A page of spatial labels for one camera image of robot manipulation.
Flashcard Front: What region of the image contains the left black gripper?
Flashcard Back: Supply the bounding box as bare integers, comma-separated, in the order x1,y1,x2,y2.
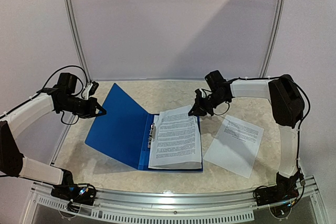
59,95,107,119

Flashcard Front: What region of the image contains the blue file folder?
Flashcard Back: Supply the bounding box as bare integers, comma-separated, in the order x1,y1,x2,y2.
85,84,203,172

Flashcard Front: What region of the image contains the printed paper sheet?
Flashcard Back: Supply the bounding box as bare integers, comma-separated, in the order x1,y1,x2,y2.
148,104,203,168
148,115,203,170

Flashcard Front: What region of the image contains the white paper sheet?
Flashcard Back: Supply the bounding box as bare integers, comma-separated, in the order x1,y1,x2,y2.
204,115,264,178

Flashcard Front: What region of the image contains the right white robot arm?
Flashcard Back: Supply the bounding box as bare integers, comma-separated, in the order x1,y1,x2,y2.
188,70,308,201

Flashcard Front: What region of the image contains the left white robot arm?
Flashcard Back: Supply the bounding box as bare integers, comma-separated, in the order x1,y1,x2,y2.
1,72,107,200

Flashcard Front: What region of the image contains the folder metal clip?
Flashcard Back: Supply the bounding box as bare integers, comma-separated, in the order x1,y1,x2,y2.
148,123,156,148

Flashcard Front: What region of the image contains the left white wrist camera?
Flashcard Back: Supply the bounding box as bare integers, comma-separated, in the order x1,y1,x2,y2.
81,81,99,100

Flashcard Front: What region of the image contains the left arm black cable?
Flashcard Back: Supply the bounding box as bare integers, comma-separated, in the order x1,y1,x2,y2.
41,65,88,125

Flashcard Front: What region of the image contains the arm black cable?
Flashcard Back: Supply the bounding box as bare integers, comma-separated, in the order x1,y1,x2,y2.
199,76,311,204
41,65,88,125

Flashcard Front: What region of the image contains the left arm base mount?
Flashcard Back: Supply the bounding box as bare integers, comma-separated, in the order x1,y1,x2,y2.
51,183,97,206

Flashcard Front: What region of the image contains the aluminium front rail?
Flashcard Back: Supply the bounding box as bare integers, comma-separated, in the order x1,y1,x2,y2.
30,174,318,214

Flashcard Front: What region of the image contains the perforated white cable tray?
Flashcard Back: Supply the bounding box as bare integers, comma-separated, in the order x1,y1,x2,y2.
31,196,255,223

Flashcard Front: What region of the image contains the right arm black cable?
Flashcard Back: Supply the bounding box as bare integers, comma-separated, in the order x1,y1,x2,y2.
199,76,311,204

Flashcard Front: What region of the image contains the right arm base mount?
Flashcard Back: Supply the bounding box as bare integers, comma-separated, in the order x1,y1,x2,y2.
253,179,306,207

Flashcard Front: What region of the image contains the left aluminium corner post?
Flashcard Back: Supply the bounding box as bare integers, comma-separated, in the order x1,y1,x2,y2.
64,0,92,81

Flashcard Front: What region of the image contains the aluminium corner post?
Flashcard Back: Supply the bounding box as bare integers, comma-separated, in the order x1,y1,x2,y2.
64,0,92,81
259,0,285,78

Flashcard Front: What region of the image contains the right aluminium corner post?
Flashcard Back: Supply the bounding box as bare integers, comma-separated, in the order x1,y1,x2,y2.
259,0,285,78

